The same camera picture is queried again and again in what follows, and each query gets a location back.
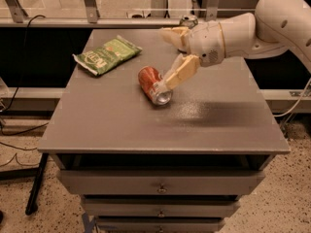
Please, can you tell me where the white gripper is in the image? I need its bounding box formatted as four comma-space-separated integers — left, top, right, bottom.
157, 20, 225, 92

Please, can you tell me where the red coke can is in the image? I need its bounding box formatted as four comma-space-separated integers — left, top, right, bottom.
138, 66, 172, 106

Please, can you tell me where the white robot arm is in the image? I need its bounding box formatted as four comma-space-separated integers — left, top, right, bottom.
156, 0, 311, 92

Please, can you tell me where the green chip bag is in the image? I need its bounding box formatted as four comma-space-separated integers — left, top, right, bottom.
73, 35, 142, 76

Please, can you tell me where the grey drawer cabinet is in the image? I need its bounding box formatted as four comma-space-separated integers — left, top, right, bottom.
37, 28, 292, 233

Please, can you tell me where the top grey drawer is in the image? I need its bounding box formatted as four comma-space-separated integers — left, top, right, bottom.
57, 170, 264, 195

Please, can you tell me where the grey drawer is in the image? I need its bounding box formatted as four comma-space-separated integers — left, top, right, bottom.
82, 196, 240, 217
96, 216, 225, 233
57, 170, 264, 195

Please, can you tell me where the middle grey drawer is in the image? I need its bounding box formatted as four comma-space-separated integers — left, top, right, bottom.
82, 196, 240, 217

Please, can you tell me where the bottom grey drawer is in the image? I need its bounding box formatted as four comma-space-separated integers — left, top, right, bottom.
96, 216, 225, 233

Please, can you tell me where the black metal stand leg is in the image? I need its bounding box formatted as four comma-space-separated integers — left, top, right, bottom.
25, 153, 49, 216

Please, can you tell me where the white cable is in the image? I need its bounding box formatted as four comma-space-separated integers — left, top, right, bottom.
273, 76, 311, 118

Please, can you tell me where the black cable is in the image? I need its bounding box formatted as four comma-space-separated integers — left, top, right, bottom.
0, 14, 51, 168

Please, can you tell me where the metal railing frame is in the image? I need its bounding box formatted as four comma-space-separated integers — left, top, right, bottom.
0, 0, 311, 30

